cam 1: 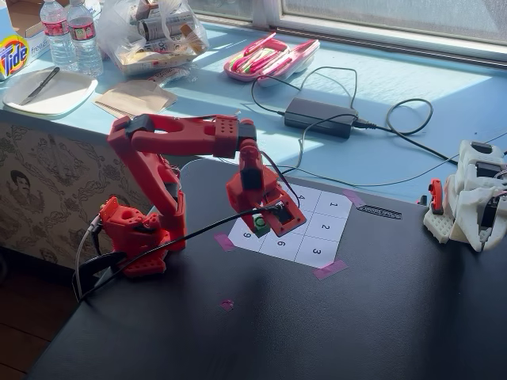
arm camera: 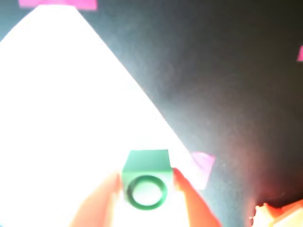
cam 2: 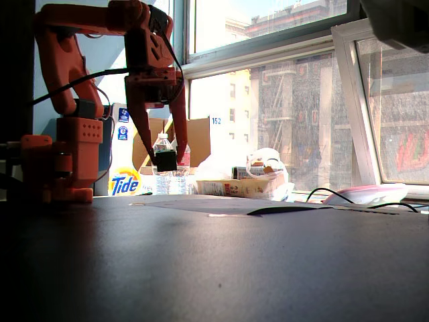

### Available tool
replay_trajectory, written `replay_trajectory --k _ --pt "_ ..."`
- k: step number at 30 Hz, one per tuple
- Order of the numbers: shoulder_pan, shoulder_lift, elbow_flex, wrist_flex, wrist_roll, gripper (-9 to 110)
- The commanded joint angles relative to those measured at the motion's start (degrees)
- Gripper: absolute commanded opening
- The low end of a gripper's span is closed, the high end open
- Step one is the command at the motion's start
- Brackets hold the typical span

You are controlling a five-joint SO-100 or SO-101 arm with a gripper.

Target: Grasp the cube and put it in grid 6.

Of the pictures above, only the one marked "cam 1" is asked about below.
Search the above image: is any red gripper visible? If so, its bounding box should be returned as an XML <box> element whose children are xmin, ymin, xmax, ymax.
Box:
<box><xmin>225</xmin><ymin>166</ymin><xmax>285</xmax><ymax>234</ymax></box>

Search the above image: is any green cube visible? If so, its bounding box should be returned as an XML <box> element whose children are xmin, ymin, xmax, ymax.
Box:
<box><xmin>252</xmin><ymin>215</ymin><xmax>271</xmax><ymax>238</ymax></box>

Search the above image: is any white numbered grid paper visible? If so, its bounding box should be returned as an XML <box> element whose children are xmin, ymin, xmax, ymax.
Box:
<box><xmin>228</xmin><ymin>182</ymin><xmax>353</xmax><ymax>269</ymax></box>

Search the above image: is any purple tape strip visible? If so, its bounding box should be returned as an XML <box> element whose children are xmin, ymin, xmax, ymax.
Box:
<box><xmin>342</xmin><ymin>188</ymin><xmax>367</xmax><ymax>207</ymax></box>
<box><xmin>312</xmin><ymin>260</ymin><xmax>349</xmax><ymax>281</ymax></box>
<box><xmin>214</xmin><ymin>233</ymin><xmax>236</xmax><ymax>252</ymax></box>

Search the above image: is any black power adapter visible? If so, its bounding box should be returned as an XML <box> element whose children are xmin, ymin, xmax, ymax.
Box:
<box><xmin>284</xmin><ymin>97</ymin><xmax>360</xmax><ymax>139</ymax></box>

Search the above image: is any black ruler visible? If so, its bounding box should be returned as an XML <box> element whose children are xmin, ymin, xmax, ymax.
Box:
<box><xmin>356</xmin><ymin>203</ymin><xmax>404</xmax><ymax>221</ymax></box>

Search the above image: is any black table clamp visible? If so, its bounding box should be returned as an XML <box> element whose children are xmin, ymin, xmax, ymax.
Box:
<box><xmin>77</xmin><ymin>252</ymin><xmax>128</xmax><ymax>298</ymax></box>

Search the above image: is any pink pencil case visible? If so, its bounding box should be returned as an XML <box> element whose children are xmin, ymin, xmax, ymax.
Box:
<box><xmin>223</xmin><ymin>31</ymin><xmax>321</xmax><ymax>87</ymax></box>

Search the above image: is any clear wrapper packet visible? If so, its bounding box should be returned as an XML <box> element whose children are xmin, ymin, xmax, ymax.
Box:
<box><xmin>149</xmin><ymin>65</ymin><xmax>196</xmax><ymax>87</ymax></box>

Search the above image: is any brown paper napkin stack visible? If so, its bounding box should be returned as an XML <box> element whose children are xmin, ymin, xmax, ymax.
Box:
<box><xmin>92</xmin><ymin>78</ymin><xmax>178</xmax><ymax>119</ymax></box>

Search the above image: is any pink pen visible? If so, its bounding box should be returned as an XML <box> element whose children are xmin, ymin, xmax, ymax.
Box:
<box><xmin>244</xmin><ymin>31</ymin><xmax>277</xmax><ymax>56</ymax></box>

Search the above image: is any clear plastic bag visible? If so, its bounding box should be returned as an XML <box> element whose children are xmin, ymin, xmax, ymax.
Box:
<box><xmin>97</xmin><ymin>0</ymin><xmax>210</xmax><ymax>76</ymax></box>

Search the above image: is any white plate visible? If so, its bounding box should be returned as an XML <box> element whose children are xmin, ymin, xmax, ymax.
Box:
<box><xmin>2</xmin><ymin>66</ymin><xmax>99</xmax><ymax>118</ymax></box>

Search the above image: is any clear water bottle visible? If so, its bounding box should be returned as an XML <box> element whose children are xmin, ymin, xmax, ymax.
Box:
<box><xmin>67</xmin><ymin>0</ymin><xmax>104</xmax><ymax>78</ymax></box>
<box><xmin>40</xmin><ymin>0</ymin><xmax>79</xmax><ymax>72</ymax></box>

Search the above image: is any black plastic knife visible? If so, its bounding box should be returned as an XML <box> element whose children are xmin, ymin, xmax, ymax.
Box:
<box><xmin>20</xmin><ymin>66</ymin><xmax>61</xmax><ymax>106</ymax></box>

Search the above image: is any Tide detergent box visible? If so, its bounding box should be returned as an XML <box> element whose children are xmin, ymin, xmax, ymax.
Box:
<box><xmin>0</xmin><ymin>0</ymin><xmax>55</xmax><ymax>80</ymax></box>

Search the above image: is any red wrist camera mount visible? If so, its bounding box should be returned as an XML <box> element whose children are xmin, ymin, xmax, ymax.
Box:
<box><xmin>263</xmin><ymin>189</ymin><xmax>308</xmax><ymax>235</ymax></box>

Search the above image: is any black robot camera cable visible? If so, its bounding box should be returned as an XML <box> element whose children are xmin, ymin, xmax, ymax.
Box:
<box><xmin>71</xmin><ymin>204</ymin><xmax>280</xmax><ymax>308</ymax></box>

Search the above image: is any thin white cable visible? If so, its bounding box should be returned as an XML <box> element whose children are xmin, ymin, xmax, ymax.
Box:
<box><xmin>233</xmin><ymin>110</ymin><xmax>463</xmax><ymax>187</ymax></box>

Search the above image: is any black adapter output cable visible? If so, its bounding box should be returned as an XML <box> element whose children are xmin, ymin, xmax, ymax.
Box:
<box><xmin>250</xmin><ymin>66</ymin><xmax>360</xmax><ymax>175</ymax></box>

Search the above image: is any black mains cable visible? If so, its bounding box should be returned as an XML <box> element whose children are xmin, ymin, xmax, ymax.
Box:
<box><xmin>354</xmin><ymin>97</ymin><xmax>507</xmax><ymax>165</ymax></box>

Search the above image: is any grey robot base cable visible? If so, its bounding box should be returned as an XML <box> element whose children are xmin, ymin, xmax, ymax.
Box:
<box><xmin>74</xmin><ymin>213</ymin><xmax>105</xmax><ymax>296</ymax></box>

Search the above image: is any orange trigger handle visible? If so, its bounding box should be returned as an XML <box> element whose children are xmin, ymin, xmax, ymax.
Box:
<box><xmin>429</xmin><ymin>178</ymin><xmax>445</xmax><ymax>215</ymax></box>

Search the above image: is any white window frame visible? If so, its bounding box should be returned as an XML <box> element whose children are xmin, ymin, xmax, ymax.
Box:
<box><xmin>189</xmin><ymin>0</ymin><xmax>507</xmax><ymax>67</ymax></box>

